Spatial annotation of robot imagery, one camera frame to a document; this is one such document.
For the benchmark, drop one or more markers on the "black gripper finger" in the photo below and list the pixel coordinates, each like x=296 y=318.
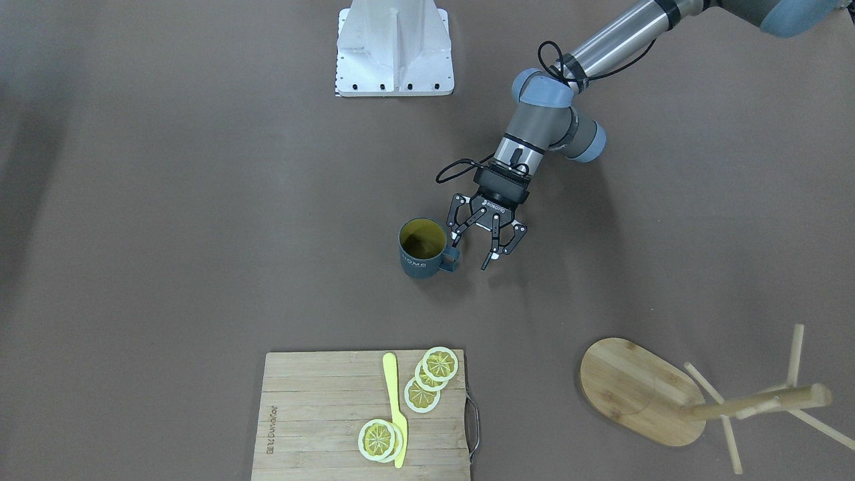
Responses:
x=465 y=212
x=496 y=247

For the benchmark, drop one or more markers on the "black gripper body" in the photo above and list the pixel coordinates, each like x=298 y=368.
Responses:
x=497 y=205

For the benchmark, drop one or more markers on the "dark teal mug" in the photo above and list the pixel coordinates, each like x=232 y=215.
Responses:
x=424 y=249

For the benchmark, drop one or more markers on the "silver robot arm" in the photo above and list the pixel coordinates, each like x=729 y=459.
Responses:
x=545 y=119

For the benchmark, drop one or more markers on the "wooden mug rack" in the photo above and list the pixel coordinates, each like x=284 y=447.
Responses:
x=643 y=392

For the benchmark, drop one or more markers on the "lemon slice stack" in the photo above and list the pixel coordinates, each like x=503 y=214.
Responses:
x=433 y=372

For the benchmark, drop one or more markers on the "yellow plastic knife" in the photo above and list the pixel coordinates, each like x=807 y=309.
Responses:
x=390 y=371

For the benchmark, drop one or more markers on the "wooden cutting board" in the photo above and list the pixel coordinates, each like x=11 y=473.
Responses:
x=313 y=406

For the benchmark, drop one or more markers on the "lemon slice pair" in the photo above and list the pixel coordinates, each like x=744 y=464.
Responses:
x=380 y=441

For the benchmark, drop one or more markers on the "white pedestal column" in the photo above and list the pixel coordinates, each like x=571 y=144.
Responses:
x=394 y=48

